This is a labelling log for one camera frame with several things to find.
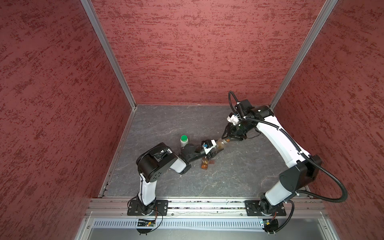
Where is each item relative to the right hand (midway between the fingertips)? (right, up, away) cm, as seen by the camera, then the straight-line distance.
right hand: (224, 141), depth 74 cm
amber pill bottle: (-2, -2, +3) cm, 4 cm away
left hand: (-1, -4, +8) cm, 9 cm away
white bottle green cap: (-22, -2, +15) cm, 27 cm away
